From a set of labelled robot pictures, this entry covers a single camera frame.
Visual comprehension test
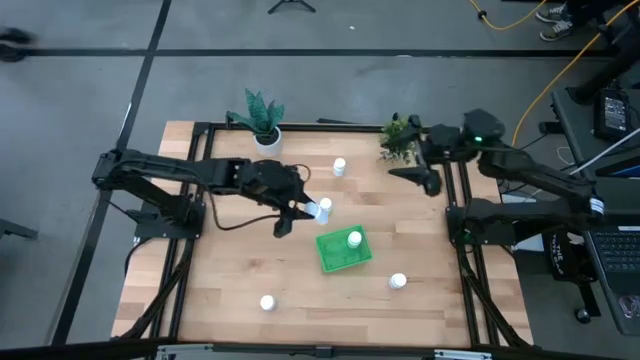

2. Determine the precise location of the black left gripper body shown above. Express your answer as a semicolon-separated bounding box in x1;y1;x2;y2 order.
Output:
238;158;307;239

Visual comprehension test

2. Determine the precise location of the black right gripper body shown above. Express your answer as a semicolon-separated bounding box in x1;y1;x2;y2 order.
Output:
407;113;466;198

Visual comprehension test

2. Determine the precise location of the green plastic basket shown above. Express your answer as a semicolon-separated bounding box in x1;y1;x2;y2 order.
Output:
314;224;375;275

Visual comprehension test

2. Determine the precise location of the small green leafy plant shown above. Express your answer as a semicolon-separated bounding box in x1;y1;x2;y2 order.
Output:
378;113;424;165

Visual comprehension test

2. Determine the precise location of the teal plant in white pot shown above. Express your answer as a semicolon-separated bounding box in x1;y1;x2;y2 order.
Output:
225;88;286;157

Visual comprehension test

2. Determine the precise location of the black side desk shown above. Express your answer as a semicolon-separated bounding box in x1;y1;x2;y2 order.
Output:
551;85;640;216

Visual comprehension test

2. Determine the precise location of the white paper sheet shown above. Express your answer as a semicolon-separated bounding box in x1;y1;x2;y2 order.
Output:
501;193;546;252

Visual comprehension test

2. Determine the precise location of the person's shoe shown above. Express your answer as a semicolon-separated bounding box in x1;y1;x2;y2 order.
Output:
535;3;571;24
539;20;576;42

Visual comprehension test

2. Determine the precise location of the black bag with white print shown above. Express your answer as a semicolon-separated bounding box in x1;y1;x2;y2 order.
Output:
542;230;601;282

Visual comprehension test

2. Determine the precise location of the black tripod foot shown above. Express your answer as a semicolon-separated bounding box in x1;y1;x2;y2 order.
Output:
267;0;317;15

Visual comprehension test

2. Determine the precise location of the black stand pole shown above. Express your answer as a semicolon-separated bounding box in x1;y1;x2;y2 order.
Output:
569;29;640;106

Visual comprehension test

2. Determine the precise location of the black laptop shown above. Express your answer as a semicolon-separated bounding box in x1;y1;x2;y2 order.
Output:
579;212;640;337

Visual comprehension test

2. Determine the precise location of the black stand foot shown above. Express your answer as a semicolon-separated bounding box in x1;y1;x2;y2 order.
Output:
0;218;40;242

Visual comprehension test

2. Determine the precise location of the black aluminium table frame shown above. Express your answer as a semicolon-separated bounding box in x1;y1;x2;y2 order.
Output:
119;119;534;351

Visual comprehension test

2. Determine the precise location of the yellow extension cable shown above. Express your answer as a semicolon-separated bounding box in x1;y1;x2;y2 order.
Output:
509;0;640;149

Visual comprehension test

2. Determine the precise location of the yellow cable with black plug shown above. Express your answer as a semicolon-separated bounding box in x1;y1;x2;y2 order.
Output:
468;0;549;31

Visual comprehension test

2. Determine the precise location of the black camera rig beam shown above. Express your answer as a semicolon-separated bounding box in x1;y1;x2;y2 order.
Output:
0;338;640;360

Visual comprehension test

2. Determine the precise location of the white cable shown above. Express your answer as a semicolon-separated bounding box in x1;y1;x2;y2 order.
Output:
569;127;640;176

